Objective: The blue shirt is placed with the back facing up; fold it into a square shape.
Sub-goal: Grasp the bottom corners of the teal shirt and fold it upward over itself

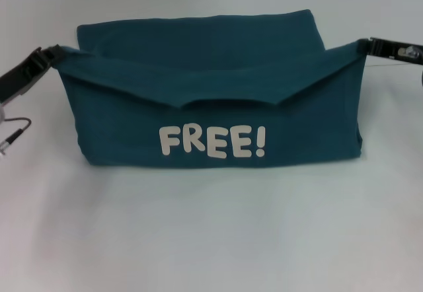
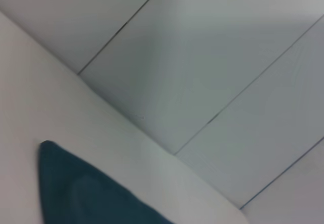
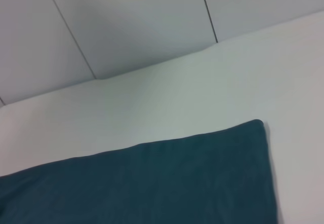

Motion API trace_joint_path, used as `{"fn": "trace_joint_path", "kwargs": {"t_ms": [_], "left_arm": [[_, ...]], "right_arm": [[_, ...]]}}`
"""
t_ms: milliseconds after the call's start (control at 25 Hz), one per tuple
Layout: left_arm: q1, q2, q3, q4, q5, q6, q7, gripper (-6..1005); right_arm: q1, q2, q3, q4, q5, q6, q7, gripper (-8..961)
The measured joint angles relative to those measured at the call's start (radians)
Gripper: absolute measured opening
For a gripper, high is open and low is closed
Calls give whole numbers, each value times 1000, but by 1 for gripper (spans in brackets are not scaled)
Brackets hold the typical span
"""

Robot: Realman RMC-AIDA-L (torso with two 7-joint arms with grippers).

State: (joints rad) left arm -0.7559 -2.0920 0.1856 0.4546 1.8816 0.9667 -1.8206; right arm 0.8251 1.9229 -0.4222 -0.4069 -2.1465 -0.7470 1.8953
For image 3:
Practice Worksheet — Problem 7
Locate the teal blue shirt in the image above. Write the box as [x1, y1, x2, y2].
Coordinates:
[0, 119, 286, 224]

